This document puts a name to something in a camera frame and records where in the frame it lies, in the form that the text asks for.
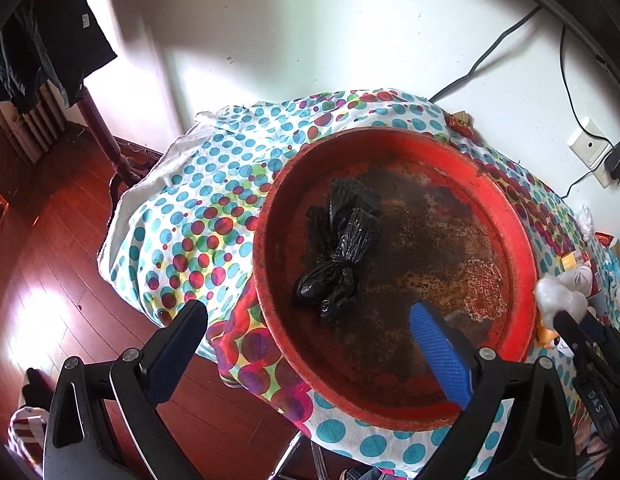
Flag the black power cable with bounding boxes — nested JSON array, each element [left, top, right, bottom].
[[428, 5, 616, 201]]

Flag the white sock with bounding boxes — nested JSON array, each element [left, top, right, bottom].
[[557, 264, 593, 297]]

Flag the small red candy wrapper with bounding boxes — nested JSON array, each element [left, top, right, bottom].
[[445, 110, 475, 139]]

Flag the colourful polka dot bedsheet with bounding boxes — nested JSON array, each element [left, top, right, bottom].
[[98, 89, 620, 477]]

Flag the black power adapter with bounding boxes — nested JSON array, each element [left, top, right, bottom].
[[604, 141, 620, 185]]

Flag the white wall socket plate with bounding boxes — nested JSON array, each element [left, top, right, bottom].
[[567, 116, 612, 188]]

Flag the dark hanging clothes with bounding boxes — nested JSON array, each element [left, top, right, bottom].
[[0, 0, 116, 113]]

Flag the red round tray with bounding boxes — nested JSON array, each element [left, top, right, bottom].
[[252, 127, 537, 431]]

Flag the crumpled white plastic bag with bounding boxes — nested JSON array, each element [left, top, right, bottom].
[[575, 205, 594, 242]]

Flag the black plastic bag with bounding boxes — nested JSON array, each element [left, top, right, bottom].
[[293, 178, 381, 323]]

